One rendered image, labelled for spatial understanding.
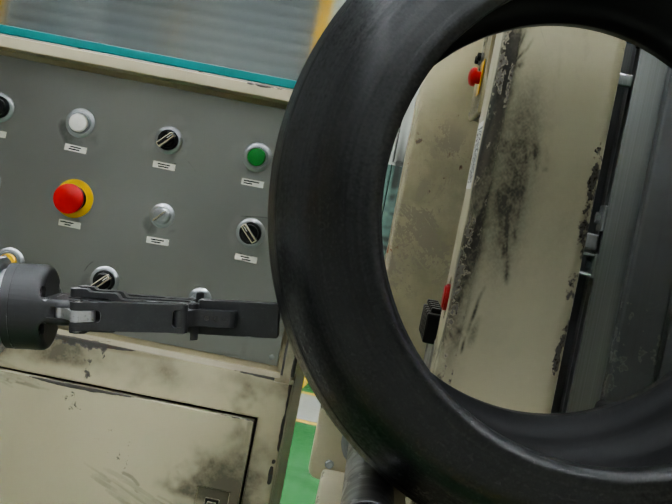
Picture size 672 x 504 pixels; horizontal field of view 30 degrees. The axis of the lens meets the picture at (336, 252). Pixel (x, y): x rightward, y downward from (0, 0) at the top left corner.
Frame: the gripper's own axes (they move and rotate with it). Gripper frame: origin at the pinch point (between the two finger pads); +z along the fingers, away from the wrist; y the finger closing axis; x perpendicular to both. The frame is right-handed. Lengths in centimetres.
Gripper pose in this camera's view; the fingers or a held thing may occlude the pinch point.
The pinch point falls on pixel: (239, 318)
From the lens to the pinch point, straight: 109.4
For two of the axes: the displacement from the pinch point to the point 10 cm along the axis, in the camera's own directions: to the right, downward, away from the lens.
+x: -0.5, 10.0, 0.5
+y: 0.4, -0.5, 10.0
